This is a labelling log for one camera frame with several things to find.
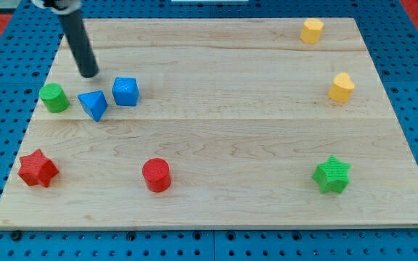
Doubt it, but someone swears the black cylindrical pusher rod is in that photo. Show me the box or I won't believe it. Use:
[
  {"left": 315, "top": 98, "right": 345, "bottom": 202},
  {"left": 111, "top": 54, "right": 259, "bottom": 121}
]
[{"left": 58, "top": 9, "right": 99, "bottom": 78}]

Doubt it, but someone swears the white rod mount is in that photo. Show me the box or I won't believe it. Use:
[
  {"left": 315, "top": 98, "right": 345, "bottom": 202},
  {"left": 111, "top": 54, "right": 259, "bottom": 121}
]
[{"left": 31, "top": 0, "right": 81, "bottom": 15}]

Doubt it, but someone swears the green cylinder block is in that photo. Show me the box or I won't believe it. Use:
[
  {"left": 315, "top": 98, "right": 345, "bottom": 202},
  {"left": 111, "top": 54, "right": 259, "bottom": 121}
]
[{"left": 39, "top": 83, "right": 70, "bottom": 113}]

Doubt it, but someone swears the blue triangle block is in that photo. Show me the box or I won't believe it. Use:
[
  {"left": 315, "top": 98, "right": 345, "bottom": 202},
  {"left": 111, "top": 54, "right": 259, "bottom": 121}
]
[{"left": 78, "top": 91, "right": 108, "bottom": 122}]

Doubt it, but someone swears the blue cube block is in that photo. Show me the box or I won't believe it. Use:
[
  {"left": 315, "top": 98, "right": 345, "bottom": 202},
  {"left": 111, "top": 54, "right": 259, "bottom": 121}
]
[{"left": 112, "top": 77, "right": 139, "bottom": 107}]

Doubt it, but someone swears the red star block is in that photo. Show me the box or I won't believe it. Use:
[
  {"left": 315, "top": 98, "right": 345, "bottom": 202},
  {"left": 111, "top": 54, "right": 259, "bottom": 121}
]
[{"left": 18, "top": 149, "right": 60, "bottom": 188}]

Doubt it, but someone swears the light wooden board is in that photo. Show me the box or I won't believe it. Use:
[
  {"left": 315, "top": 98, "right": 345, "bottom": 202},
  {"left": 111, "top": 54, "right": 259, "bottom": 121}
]
[{"left": 0, "top": 18, "right": 418, "bottom": 231}]

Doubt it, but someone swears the red cylinder block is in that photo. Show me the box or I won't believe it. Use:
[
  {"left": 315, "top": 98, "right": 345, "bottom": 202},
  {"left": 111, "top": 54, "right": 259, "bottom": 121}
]
[{"left": 142, "top": 158, "right": 171, "bottom": 193}]

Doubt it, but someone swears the yellow hexagon block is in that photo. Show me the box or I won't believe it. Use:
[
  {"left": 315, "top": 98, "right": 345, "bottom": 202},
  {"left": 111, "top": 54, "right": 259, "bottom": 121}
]
[{"left": 300, "top": 18, "right": 324, "bottom": 44}]

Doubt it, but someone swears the yellow heart block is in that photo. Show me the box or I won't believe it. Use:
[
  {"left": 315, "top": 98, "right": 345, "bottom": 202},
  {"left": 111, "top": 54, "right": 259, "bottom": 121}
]
[{"left": 327, "top": 72, "right": 356, "bottom": 103}]

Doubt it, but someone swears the green star block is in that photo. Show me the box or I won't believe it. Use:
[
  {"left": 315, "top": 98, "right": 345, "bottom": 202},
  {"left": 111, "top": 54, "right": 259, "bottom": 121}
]
[{"left": 311, "top": 155, "right": 351, "bottom": 194}]

